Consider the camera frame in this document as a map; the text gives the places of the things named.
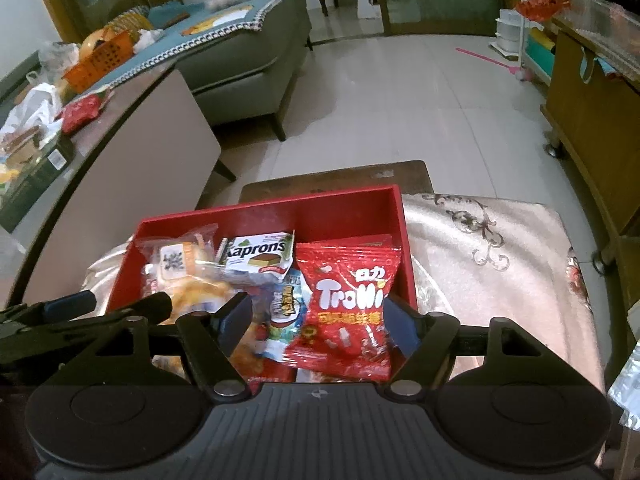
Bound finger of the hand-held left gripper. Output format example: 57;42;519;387
47;294;173;348
0;291;97;328

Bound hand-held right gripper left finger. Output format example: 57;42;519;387
95;292;253;402

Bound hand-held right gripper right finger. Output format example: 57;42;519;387
384;293;546;401

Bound blue white snack packet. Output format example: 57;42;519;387
250;267;312;361

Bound red gummy packet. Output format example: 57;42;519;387
282;234;403;381

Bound green white wafer packet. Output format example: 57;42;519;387
217;231;296;277

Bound red box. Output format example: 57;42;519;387
102;185;418;386

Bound steamed bun packet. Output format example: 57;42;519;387
134;224;238;323

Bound dark green box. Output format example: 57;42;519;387
0;135;76;232

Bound grey coffee table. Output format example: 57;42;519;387
0;62;223;311

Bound dark wooden stool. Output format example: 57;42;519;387
239;160;435;207

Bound white plastic bag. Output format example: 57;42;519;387
0;82;63;161

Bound silver foil bag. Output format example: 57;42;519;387
607;335;640;431

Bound orange basket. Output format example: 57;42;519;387
62;30;136;95

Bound clear plastic bag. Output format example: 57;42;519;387
37;40;81;74

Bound grey sofa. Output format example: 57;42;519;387
0;0;312;142

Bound yellow round object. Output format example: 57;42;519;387
80;7;153;62

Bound white crumpled bag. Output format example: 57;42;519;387
135;27;166;52

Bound pink fly swatter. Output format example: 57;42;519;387
455;47;534;83

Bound blue blanket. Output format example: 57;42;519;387
90;0;292;86

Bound wooden cabinet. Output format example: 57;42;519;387
540;10;640;272

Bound teal storage box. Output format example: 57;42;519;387
522;30;557;84

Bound white plastic container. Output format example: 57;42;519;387
489;8;524;56

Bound red plastic bag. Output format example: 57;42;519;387
514;0;572;22

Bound white wire rack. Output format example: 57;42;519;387
517;0;601;72

